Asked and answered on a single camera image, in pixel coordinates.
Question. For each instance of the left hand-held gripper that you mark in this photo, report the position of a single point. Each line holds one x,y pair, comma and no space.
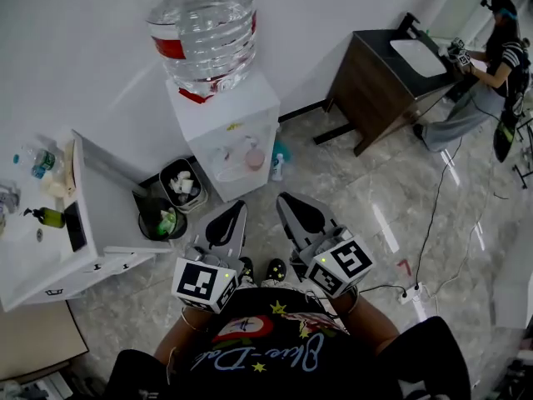
200,283

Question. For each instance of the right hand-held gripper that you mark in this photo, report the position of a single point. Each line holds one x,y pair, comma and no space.
345,265

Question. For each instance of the pink cup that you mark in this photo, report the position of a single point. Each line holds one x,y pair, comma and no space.
255,160

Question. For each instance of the white water dispenser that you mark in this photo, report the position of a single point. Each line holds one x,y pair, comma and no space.
233,106

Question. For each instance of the person's right forearm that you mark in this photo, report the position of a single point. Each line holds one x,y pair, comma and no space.
370,327

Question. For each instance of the person's left forearm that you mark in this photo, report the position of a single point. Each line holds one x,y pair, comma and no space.
175,336

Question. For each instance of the large clear water bottle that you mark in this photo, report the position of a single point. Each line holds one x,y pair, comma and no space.
208,36

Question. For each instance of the person's left shoe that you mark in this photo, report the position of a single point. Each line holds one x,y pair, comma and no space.
246,267

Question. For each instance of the person's shoe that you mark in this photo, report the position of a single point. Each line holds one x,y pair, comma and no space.
246,267
277,270

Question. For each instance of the person's left leg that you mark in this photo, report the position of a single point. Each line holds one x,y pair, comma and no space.
246,281

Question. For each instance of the person's right shoe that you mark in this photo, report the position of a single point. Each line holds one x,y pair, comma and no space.
277,270

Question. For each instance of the green plastic bottle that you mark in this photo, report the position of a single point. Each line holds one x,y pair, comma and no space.
166,223

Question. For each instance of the white trash bin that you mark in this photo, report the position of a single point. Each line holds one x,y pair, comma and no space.
183,188

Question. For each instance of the white bottle blue label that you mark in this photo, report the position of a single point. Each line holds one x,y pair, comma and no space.
277,168

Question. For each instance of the black mesh trash bin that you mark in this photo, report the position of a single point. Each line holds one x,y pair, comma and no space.
150,223

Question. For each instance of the dark wrist band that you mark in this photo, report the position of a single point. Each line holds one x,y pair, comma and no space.
355,300

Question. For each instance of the yellow sticker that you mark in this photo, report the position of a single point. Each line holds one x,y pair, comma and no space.
235,126

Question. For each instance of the white power strip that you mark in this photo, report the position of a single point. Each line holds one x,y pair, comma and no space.
411,293

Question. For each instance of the brown wooden vanity cabinet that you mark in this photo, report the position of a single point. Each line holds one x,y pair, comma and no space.
366,94

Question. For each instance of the person's black printed shirt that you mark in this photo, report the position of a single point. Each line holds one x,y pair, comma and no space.
283,369

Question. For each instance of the black phone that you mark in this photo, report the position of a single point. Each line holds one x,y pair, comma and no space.
75,227

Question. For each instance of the green pump bottle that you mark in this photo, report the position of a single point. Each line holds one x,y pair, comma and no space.
52,218

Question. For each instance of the white vanity cabinet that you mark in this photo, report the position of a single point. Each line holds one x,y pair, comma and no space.
50,265

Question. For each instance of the white soap lump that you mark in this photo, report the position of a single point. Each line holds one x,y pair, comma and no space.
54,186

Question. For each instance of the metal sink drain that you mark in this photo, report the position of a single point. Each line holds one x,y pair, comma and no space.
39,235

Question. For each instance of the clear bottle blue label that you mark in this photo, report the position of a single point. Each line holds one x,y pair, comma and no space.
41,163

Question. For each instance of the white sink basin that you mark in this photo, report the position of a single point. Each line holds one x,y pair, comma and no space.
418,58

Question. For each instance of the brown flat panel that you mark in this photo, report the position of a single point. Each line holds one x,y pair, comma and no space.
37,340

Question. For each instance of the chrome faucet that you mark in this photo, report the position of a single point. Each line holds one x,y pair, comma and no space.
9,198

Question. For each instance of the black faucet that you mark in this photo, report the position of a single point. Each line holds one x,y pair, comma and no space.
408,25

